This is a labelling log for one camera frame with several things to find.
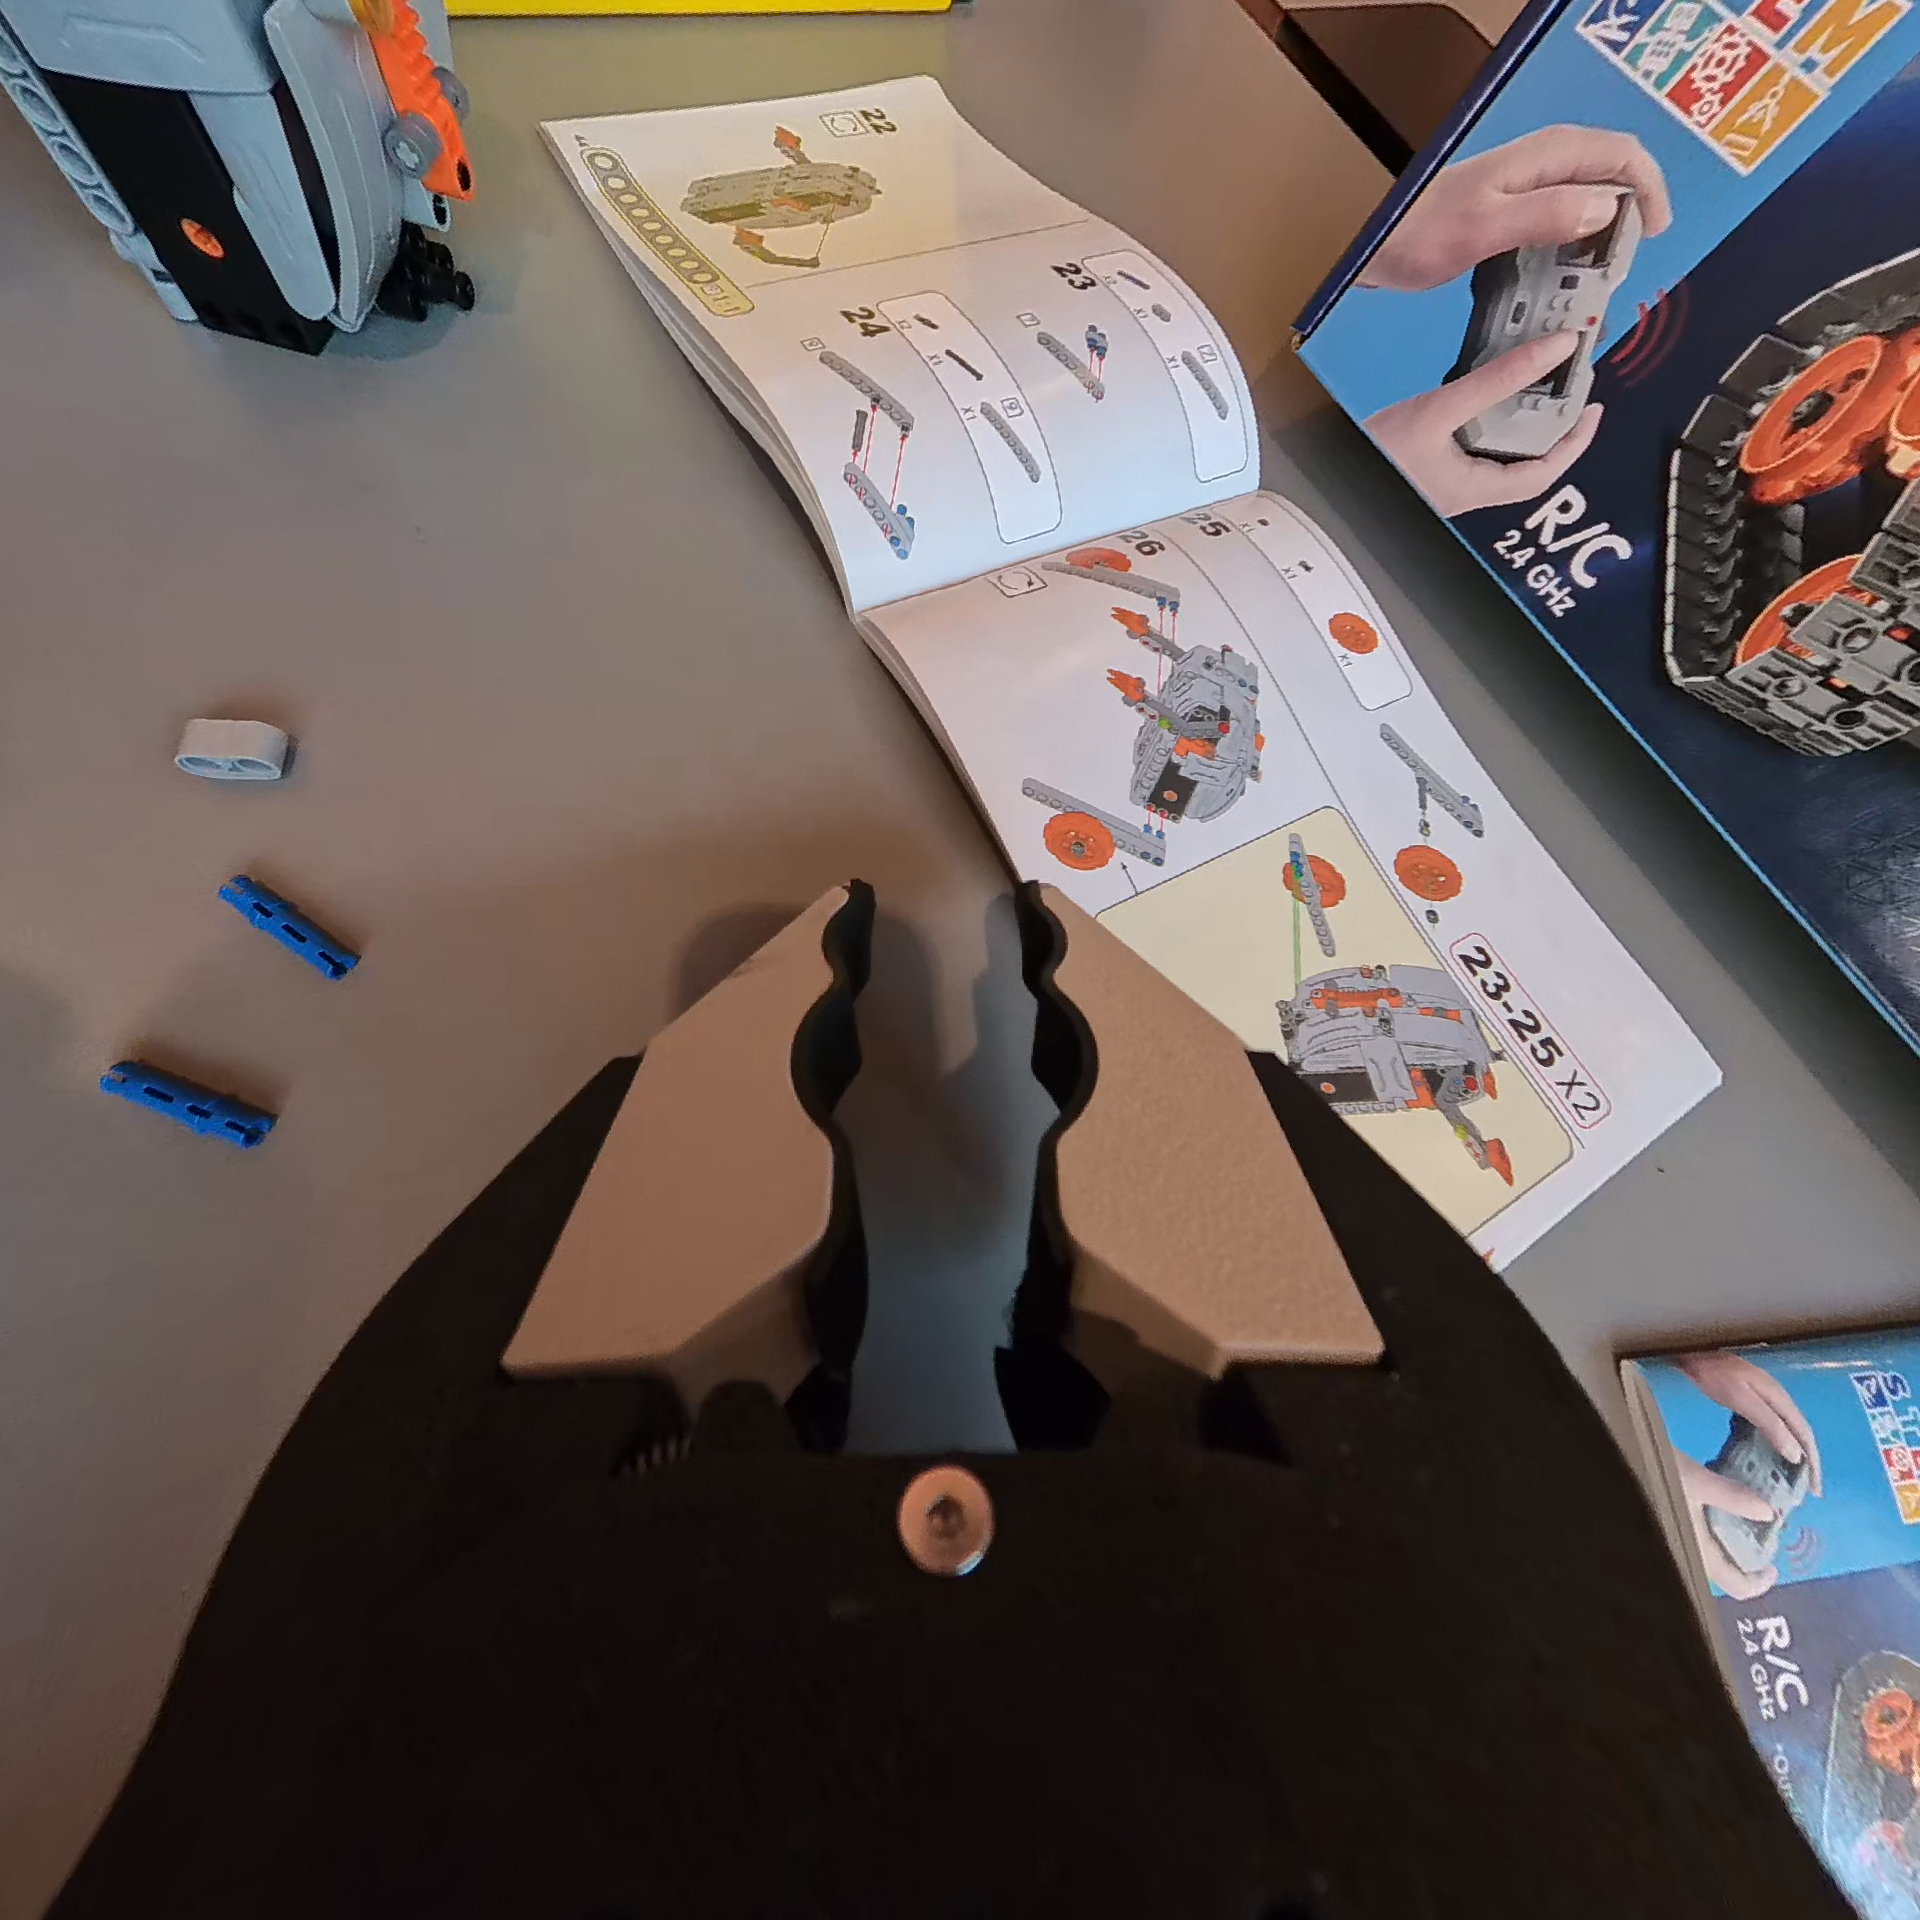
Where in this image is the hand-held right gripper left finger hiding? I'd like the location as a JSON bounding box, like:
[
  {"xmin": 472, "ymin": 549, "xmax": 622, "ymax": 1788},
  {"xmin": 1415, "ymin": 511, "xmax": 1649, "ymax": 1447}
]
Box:
[{"xmin": 498, "ymin": 879, "xmax": 879, "ymax": 1454}]

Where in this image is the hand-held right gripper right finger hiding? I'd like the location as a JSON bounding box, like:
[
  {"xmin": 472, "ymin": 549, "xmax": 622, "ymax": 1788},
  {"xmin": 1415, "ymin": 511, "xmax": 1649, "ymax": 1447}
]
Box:
[{"xmin": 991, "ymin": 879, "xmax": 1386, "ymax": 1454}]

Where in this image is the blue connector pin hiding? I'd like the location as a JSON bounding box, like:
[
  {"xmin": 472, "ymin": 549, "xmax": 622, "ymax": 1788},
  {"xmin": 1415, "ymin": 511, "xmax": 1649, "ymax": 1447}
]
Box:
[
  {"xmin": 222, "ymin": 873, "xmax": 361, "ymax": 981},
  {"xmin": 103, "ymin": 1061, "xmax": 275, "ymax": 1150}
]

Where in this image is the short light grey beam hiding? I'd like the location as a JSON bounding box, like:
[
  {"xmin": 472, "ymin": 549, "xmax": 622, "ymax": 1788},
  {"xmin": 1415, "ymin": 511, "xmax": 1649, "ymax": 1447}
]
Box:
[{"xmin": 176, "ymin": 718, "xmax": 294, "ymax": 781}]

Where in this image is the yellow parts bin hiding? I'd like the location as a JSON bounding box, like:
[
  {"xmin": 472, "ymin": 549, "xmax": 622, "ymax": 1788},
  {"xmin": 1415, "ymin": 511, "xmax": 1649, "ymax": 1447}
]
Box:
[{"xmin": 447, "ymin": 0, "xmax": 953, "ymax": 20}]

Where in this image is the grey partly built robot model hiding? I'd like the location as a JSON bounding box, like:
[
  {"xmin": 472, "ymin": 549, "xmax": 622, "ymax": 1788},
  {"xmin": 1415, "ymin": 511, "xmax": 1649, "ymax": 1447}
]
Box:
[{"xmin": 0, "ymin": 0, "xmax": 479, "ymax": 357}]

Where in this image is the grey desk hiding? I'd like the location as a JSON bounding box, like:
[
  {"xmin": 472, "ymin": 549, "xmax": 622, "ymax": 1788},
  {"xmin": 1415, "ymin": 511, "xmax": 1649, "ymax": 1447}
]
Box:
[{"xmin": 0, "ymin": 0, "xmax": 1920, "ymax": 1920}]

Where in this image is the blue cover manual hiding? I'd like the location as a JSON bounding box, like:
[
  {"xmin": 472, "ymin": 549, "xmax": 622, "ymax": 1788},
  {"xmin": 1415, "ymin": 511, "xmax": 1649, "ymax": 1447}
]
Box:
[{"xmin": 1621, "ymin": 1329, "xmax": 1920, "ymax": 1920}]

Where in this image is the blue robot kit box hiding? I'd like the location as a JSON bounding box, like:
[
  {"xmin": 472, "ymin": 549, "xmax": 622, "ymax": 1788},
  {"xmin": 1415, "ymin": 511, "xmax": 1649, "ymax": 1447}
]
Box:
[{"xmin": 1294, "ymin": 0, "xmax": 1920, "ymax": 1059}]

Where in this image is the open instruction booklet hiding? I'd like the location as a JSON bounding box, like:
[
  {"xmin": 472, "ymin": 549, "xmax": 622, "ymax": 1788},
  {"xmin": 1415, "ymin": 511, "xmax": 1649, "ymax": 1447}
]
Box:
[{"xmin": 538, "ymin": 75, "xmax": 1722, "ymax": 1268}]

